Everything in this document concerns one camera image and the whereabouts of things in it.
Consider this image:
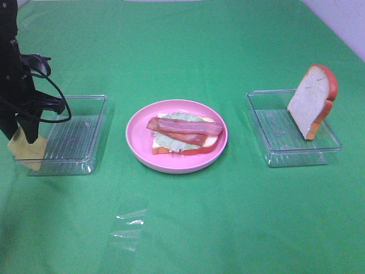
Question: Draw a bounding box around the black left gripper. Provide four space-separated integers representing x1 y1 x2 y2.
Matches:
1 76 64 144

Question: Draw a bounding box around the leaning toy bread slice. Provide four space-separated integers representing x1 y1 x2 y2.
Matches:
287 64 338 140

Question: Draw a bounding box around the clear plastic tray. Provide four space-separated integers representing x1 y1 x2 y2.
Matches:
246 89 342 167
13 95 108 176

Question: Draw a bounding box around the clear left plastic tray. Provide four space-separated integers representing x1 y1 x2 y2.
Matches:
13 95 108 176

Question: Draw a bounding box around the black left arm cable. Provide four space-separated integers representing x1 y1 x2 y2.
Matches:
0 53 72 123

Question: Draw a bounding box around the curved toy bacon strip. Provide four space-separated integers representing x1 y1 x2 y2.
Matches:
147 117 209 146

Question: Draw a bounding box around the green tablecloth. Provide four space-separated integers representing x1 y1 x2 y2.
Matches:
1 1 364 273

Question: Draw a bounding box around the toy bread slice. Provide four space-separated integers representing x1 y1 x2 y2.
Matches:
151 112 220 156
287 64 338 140

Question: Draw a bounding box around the clear right plastic tray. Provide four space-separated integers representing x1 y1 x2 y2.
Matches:
246 89 342 167

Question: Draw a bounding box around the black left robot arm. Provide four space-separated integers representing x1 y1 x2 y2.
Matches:
1 1 71 144

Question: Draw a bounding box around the toy lettuce leaf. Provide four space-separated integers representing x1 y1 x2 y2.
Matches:
152 112 213 155

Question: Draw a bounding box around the pink round plate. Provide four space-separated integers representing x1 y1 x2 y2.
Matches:
125 99 228 174

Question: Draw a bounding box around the yellow toy cheese slice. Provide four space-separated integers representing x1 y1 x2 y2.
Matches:
7 126 47 171

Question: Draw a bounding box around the clear plastic film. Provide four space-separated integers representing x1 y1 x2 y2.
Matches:
109 208 147 252

